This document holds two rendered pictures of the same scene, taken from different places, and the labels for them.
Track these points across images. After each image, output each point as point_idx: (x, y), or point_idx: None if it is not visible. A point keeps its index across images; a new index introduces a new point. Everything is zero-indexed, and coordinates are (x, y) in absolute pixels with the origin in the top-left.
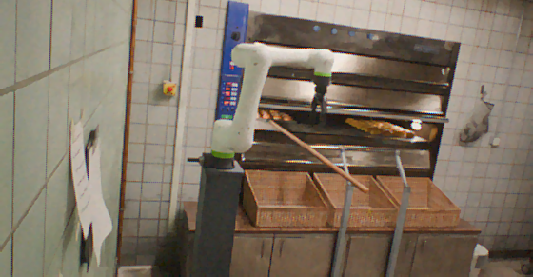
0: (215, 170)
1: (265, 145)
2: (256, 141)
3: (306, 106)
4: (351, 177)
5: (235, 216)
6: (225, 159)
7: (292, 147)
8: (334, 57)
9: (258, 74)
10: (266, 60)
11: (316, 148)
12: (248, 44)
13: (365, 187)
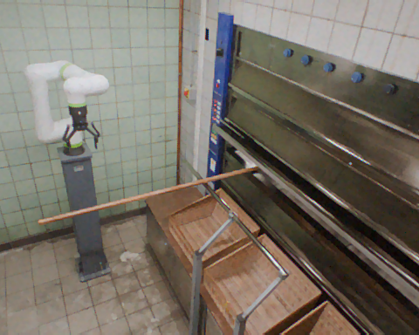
0: (58, 150)
1: (187, 167)
2: (185, 160)
3: (246, 150)
4: (74, 212)
5: (68, 188)
6: (64, 146)
7: None
8: (69, 87)
9: (28, 86)
10: (25, 76)
11: (213, 196)
12: (61, 61)
13: (43, 219)
